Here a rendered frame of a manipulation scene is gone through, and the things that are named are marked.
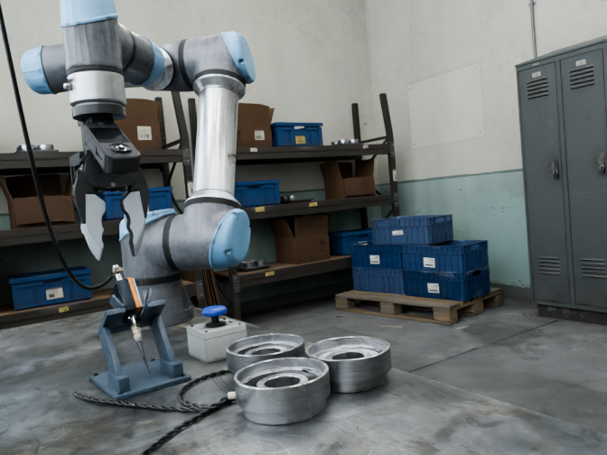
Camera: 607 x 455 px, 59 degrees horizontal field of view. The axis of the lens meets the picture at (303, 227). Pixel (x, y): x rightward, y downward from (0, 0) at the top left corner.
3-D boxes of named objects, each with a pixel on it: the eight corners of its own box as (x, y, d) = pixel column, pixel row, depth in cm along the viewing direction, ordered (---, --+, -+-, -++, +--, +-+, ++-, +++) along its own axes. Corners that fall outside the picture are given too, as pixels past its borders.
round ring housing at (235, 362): (232, 365, 77) (229, 337, 77) (305, 358, 77) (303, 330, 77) (224, 391, 66) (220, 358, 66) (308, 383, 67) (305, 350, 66)
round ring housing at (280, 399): (329, 386, 65) (326, 353, 65) (334, 422, 54) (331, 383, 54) (242, 394, 65) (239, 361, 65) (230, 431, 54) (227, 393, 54)
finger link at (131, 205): (142, 249, 83) (125, 190, 81) (155, 250, 78) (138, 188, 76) (122, 255, 81) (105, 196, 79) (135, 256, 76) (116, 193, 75)
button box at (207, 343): (249, 352, 83) (246, 321, 83) (206, 363, 79) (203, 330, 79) (227, 343, 90) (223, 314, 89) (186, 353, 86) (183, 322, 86)
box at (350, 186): (380, 195, 529) (377, 157, 527) (341, 199, 508) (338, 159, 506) (357, 197, 565) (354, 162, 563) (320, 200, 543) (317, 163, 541)
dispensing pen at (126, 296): (141, 368, 68) (107, 259, 76) (135, 381, 71) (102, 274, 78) (158, 364, 70) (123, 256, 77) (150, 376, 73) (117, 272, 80)
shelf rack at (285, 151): (406, 292, 542) (391, 92, 531) (237, 331, 437) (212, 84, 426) (369, 287, 589) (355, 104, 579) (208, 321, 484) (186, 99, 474)
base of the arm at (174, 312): (112, 322, 115) (107, 277, 115) (179, 310, 124) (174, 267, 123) (132, 334, 103) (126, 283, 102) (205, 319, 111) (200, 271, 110)
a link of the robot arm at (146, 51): (107, 48, 92) (65, 29, 81) (167, 37, 89) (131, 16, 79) (112, 94, 92) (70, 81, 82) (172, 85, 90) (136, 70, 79)
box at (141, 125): (168, 149, 412) (163, 98, 410) (91, 152, 386) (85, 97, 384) (157, 154, 444) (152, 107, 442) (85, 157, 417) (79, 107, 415)
